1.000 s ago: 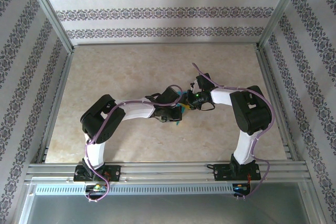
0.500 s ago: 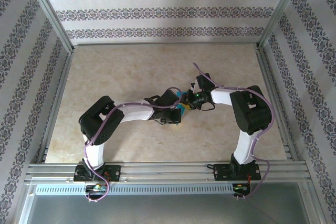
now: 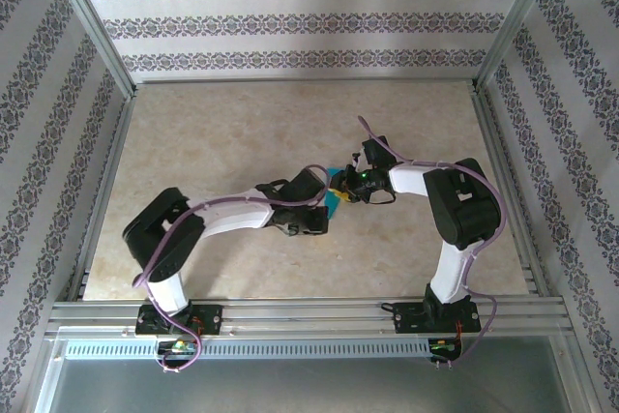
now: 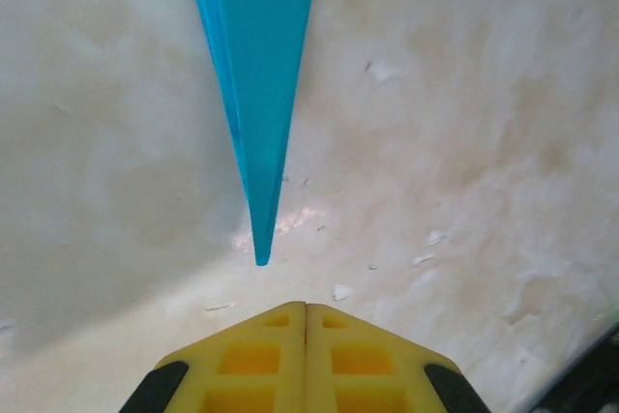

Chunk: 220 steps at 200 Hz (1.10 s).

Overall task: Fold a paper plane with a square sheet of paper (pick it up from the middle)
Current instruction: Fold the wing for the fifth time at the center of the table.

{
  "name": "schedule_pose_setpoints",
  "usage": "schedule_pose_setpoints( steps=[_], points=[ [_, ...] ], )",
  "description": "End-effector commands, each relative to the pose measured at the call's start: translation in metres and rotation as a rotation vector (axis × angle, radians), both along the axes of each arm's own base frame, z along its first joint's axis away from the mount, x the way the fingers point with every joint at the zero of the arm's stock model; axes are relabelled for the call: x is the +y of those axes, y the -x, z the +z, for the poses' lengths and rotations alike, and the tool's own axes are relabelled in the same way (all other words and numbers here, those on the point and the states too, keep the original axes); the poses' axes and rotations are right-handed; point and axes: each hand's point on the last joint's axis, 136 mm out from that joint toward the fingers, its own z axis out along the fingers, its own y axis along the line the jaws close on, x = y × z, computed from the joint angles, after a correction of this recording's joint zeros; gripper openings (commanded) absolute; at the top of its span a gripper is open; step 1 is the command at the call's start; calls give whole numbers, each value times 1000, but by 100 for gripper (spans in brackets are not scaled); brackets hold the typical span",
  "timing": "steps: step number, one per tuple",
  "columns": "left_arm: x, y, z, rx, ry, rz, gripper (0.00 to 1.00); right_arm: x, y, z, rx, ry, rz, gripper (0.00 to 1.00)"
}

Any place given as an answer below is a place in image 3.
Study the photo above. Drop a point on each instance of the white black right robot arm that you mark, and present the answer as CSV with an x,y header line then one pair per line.
x,y
452,268

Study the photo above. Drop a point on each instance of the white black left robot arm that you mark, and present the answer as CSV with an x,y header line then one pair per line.
x,y
232,215

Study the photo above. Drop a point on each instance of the grey metal sheet panel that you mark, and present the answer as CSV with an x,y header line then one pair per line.
x,y
309,389

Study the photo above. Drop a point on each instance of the white right camera clip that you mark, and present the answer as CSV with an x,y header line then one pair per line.
x,y
356,159

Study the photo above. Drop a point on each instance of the aluminium mounting rail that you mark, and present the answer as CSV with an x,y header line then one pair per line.
x,y
309,317

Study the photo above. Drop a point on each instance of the aluminium rear rail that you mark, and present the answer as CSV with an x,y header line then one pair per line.
x,y
304,80

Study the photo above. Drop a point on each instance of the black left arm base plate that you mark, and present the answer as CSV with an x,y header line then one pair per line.
x,y
213,318

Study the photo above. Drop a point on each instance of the aluminium side rail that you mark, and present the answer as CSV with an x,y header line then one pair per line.
x,y
508,190
104,190

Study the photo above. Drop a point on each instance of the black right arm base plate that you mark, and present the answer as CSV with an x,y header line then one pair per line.
x,y
411,318

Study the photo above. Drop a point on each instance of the aluminium frame post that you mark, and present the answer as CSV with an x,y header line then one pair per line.
x,y
92,26
520,21

